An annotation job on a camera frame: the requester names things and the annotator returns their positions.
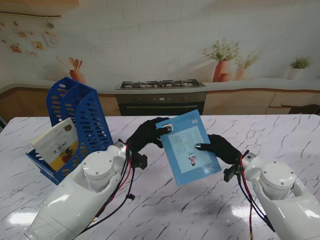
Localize yellow and white book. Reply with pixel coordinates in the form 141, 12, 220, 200
29, 117, 80, 173

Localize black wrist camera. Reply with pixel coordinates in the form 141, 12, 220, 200
223, 163, 239, 183
131, 153, 149, 170

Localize arm red black cables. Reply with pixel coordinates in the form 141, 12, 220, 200
234, 154, 276, 237
82, 144, 137, 233

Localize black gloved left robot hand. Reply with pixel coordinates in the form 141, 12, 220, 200
124, 116, 173, 154

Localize blue perforated plastic file rack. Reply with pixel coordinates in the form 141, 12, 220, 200
25, 76, 114, 186

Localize plant in pale pink vase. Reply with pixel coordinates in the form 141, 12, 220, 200
234, 51, 262, 81

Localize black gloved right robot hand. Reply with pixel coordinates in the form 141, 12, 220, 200
194, 134, 242, 166

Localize dark built-in oven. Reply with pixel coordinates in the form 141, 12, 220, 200
116, 91, 208, 117

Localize left arm red black cables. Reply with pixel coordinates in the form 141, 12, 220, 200
82, 144, 137, 233

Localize plant in terracotta vase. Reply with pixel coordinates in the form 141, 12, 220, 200
202, 38, 241, 83

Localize light blue book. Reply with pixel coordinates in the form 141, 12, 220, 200
155, 109, 223, 186

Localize right arm red black cables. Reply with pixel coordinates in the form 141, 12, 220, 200
234, 154, 276, 237

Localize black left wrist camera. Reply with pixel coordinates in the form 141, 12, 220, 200
131, 153, 149, 170

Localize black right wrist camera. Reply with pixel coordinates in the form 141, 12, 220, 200
223, 163, 239, 183

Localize gas stove hob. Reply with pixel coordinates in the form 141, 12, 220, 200
115, 79, 207, 91

